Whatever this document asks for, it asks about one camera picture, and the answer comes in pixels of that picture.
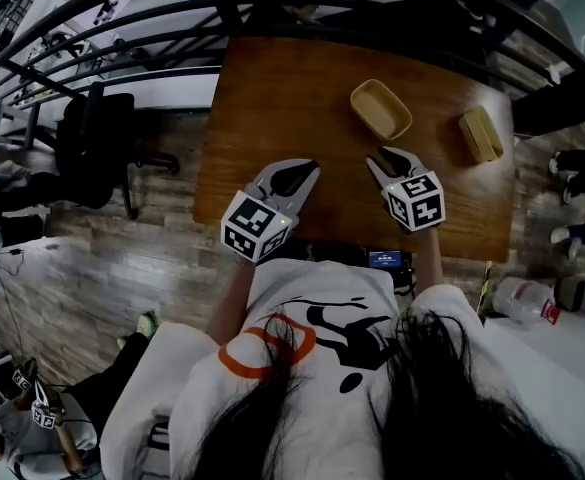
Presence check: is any black screen device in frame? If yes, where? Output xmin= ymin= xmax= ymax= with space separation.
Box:
xmin=367 ymin=250 xmax=404 ymax=270

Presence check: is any brown wooden table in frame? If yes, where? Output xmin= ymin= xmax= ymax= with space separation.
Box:
xmin=192 ymin=36 xmax=517 ymax=264

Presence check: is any black metal railing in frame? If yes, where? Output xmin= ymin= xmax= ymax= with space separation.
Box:
xmin=0 ymin=0 xmax=585 ymax=114

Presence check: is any yellow black floor tape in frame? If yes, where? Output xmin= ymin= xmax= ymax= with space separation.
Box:
xmin=476 ymin=260 xmax=495 ymax=315

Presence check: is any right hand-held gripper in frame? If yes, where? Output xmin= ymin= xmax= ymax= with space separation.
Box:
xmin=365 ymin=146 xmax=446 ymax=233

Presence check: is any person's left forearm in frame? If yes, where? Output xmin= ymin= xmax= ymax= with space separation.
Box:
xmin=205 ymin=260 xmax=256 ymax=347

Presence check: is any clear plastic jug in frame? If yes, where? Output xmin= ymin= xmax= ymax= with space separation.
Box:
xmin=491 ymin=276 xmax=562 ymax=327

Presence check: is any white box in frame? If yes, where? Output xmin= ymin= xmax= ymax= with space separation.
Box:
xmin=554 ymin=265 xmax=585 ymax=315

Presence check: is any person's right forearm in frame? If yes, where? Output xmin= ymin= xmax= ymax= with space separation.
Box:
xmin=411 ymin=227 xmax=446 ymax=299

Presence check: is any person's white printed shirt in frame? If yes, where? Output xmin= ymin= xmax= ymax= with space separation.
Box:
xmin=99 ymin=257 xmax=523 ymax=480

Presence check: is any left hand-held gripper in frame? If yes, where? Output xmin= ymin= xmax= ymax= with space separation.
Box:
xmin=220 ymin=158 xmax=321 ymax=264

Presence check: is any black office chair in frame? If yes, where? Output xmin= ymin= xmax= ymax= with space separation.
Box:
xmin=54 ymin=81 xmax=181 ymax=222

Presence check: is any white side bench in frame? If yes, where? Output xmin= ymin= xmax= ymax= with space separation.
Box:
xmin=481 ymin=311 xmax=585 ymax=480

